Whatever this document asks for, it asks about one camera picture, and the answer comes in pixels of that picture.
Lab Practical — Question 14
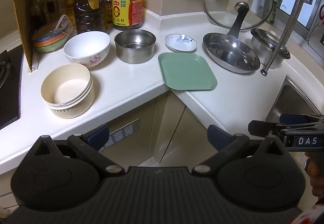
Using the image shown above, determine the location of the white floral bowl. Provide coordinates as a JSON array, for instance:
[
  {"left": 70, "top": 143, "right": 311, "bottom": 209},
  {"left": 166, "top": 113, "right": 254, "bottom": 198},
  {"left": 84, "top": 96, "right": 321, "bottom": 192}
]
[{"left": 63, "top": 31, "right": 111, "bottom": 69}]

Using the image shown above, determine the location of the person's right hand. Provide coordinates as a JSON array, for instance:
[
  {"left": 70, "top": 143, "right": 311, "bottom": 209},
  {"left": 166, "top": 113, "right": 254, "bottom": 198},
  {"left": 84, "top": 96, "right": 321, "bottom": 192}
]
[{"left": 304, "top": 152, "right": 324, "bottom": 198}]

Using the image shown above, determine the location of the small floral plate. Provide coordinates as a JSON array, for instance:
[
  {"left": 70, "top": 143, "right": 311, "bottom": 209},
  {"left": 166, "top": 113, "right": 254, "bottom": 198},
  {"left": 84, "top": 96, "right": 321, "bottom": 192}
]
[{"left": 165, "top": 34, "right": 197, "bottom": 53}]

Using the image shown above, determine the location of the black glass gas stove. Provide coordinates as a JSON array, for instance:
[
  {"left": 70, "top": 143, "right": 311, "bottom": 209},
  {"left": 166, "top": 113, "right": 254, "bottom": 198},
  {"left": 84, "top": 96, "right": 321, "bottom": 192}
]
[{"left": 0, "top": 45, "right": 24, "bottom": 131}]

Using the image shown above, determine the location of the steel pot with lid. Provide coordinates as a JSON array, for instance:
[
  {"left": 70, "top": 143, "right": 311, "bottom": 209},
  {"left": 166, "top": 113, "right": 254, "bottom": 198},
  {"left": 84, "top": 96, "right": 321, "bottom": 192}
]
[{"left": 250, "top": 28, "right": 291, "bottom": 69}]

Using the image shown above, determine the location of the colourful striped wrapped bowl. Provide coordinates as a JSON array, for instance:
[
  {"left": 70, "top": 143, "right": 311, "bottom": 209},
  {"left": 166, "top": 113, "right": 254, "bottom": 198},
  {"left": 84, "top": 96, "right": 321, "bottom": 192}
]
[{"left": 32, "top": 14, "right": 74, "bottom": 53}]

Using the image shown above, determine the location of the round steel dish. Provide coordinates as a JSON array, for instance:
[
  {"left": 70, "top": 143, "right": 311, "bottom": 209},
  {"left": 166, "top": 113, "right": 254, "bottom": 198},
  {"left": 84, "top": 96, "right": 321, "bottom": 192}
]
[{"left": 202, "top": 32, "right": 261, "bottom": 74}]

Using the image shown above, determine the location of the steel bowl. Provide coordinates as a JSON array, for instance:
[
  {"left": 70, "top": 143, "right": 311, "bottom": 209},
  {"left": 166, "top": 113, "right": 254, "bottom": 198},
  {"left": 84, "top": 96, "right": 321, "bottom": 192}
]
[{"left": 114, "top": 29, "right": 156, "bottom": 64}]

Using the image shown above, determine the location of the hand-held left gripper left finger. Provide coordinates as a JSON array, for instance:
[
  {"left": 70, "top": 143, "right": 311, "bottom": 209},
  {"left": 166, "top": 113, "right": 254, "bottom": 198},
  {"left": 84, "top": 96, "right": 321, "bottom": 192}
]
[{"left": 33, "top": 124, "right": 125, "bottom": 177}]

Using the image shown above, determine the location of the dark bottle yellow cap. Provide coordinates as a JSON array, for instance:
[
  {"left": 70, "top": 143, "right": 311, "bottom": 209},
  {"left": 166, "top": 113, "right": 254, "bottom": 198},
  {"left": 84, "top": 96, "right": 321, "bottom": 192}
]
[{"left": 30, "top": 0, "right": 48, "bottom": 32}]

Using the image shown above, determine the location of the dark bottle black cap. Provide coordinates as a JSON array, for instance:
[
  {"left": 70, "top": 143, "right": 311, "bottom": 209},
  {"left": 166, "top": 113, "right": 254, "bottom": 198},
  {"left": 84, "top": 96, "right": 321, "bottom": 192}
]
[{"left": 46, "top": 0, "right": 62, "bottom": 22}]

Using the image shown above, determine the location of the green square plate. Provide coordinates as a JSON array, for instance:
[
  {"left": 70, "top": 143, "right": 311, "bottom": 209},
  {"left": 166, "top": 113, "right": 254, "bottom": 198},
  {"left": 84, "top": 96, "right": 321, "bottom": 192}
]
[{"left": 157, "top": 52, "right": 218, "bottom": 91}]

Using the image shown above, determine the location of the brown cardboard board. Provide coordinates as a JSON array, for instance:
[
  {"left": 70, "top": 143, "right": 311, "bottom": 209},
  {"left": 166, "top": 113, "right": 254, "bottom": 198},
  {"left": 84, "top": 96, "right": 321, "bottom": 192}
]
[{"left": 11, "top": 0, "right": 35, "bottom": 73}]

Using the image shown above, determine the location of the steel dish rack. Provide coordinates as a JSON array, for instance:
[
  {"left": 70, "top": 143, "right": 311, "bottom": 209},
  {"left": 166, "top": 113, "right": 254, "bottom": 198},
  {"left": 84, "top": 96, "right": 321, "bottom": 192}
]
[{"left": 262, "top": 0, "right": 324, "bottom": 76}]

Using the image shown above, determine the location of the glass lid with black handle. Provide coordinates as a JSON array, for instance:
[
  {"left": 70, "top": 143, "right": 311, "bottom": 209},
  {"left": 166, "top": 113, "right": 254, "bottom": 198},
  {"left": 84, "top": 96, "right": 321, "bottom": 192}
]
[{"left": 204, "top": 0, "right": 274, "bottom": 37}]

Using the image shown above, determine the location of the cabinet vent grille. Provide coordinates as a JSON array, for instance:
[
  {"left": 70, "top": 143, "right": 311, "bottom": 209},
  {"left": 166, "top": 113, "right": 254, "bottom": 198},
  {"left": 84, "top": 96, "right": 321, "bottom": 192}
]
[{"left": 99, "top": 119, "right": 140, "bottom": 151}]

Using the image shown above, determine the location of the beige corner cabinet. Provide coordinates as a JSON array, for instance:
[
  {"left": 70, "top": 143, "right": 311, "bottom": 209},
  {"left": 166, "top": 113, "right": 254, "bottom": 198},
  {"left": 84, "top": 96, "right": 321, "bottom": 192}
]
[{"left": 0, "top": 90, "right": 228, "bottom": 204}]

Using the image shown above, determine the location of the yellow oil bottle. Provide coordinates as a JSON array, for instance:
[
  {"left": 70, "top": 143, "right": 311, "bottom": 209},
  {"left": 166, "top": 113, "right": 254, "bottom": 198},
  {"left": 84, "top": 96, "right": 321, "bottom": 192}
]
[{"left": 64, "top": 0, "right": 76, "bottom": 29}]

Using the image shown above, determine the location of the beige ribbed bowl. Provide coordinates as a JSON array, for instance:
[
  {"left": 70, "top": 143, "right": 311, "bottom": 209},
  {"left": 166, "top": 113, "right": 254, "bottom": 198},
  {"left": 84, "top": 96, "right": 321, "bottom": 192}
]
[{"left": 41, "top": 63, "right": 95, "bottom": 119}]

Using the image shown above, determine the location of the white plastic spoon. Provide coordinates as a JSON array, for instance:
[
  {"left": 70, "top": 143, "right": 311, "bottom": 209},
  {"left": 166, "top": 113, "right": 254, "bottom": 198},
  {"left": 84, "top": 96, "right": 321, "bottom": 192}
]
[{"left": 52, "top": 14, "right": 67, "bottom": 30}]

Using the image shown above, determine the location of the steel sink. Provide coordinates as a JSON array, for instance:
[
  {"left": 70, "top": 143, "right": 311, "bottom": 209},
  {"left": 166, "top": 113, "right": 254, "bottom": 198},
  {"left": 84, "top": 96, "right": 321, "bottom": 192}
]
[{"left": 266, "top": 76, "right": 324, "bottom": 126}]

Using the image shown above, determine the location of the small dark sauce jar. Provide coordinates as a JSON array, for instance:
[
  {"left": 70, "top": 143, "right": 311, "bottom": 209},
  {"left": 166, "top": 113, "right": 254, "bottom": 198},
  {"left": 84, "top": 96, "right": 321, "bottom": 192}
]
[{"left": 103, "top": 0, "right": 118, "bottom": 24}]

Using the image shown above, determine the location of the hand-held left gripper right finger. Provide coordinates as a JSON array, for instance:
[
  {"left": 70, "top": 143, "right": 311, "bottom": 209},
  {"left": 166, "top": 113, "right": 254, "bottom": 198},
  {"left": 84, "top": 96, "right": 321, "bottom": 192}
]
[{"left": 191, "top": 124, "right": 287, "bottom": 177}]

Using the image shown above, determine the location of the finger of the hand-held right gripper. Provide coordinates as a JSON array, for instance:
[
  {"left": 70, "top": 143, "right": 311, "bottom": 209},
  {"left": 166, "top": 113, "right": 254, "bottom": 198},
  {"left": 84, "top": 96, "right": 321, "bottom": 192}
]
[
  {"left": 248, "top": 120, "right": 287, "bottom": 139},
  {"left": 279, "top": 113, "right": 324, "bottom": 126}
]

